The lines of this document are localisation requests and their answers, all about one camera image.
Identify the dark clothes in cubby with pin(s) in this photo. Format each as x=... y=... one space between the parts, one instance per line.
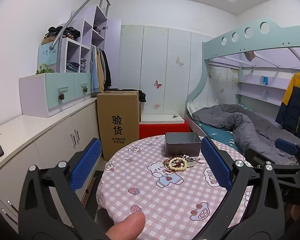
x=97 y=29

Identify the teal bedsheet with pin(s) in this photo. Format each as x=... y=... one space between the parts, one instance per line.
x=215 y=132

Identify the folded jeans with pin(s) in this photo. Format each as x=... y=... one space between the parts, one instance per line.
x=72 y=66

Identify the light blue hanging shirt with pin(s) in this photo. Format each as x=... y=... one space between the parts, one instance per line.
x=93 y=72

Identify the butterfly wall sticker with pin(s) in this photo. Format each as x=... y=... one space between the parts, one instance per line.
x=157 y=83
x=180 y=61

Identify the teal drawer unit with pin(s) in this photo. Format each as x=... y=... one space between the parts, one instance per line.
x=40 y=92

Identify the yellow and navy jacket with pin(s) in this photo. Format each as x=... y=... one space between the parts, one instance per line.
x=295 y=105

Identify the folded grey clothes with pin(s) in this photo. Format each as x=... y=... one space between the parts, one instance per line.
x=83 y=64

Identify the low white cabinet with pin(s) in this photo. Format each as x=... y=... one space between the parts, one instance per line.
x=52 y=142

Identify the black bag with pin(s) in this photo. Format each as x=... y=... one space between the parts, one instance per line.
x=142 y=96

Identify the black hanging jacket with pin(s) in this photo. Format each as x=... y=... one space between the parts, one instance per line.
x=107 y=72

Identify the yellow hanging coat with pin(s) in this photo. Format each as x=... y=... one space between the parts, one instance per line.
x=100 y=72

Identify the grey duvet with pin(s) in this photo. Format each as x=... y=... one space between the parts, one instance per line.
x=252 y=130

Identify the white wardrobe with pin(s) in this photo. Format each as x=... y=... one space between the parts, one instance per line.
x=152 y=55

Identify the pile of dark clothes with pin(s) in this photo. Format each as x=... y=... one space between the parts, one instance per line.
x=65 y=33

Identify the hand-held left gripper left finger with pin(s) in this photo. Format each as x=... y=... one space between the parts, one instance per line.
x=86 y=165

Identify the green plant decoration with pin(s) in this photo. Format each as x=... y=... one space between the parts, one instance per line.
x=43 y=70

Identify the pink charm pendant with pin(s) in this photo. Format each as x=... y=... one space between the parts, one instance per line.
x=201 y=161

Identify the grey metal handrail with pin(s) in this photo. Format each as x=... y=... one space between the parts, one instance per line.
x=65 y=28

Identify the red storage bench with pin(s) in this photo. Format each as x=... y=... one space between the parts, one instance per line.
x=162 y=128

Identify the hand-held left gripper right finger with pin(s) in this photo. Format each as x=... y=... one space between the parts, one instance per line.
x=216 y=165

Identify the purple stair shelf unit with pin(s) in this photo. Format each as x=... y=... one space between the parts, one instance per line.
x=87 y=32

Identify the grey metal box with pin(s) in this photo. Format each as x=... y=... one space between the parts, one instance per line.
x=182 y=150

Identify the white board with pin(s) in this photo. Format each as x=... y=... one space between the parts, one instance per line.
x=160 y=118

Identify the pink checkered round table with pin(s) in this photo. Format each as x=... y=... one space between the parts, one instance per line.
x=165 y=200

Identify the tall cardboard box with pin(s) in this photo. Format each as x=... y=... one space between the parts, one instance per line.
x=117 y=120

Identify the teal bunk bed frame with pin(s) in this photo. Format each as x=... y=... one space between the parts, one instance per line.
x=240 y=42

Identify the person's left hand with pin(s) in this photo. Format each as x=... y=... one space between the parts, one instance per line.
x=130 y=226

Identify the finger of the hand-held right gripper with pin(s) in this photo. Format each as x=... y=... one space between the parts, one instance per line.
x=253 y=156
x=286 y=146

